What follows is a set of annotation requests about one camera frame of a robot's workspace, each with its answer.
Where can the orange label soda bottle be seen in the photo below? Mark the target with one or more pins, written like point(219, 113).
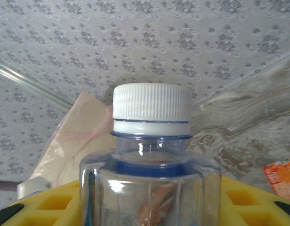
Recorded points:
point(284, 179)

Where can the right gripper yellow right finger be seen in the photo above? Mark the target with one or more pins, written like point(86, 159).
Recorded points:
point(253, 209)

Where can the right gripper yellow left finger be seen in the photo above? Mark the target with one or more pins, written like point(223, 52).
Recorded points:
point(53, 212)

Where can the small bottle green white label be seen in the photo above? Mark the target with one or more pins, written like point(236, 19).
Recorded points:
point(149, 106)

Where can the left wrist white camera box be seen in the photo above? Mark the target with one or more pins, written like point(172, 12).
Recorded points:
point(34, 188)

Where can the white ribbed plastic bin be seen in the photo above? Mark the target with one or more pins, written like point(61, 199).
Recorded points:
point(83, 122)

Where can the aluminium frame bar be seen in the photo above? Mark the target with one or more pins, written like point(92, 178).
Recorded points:
point(29, 82)

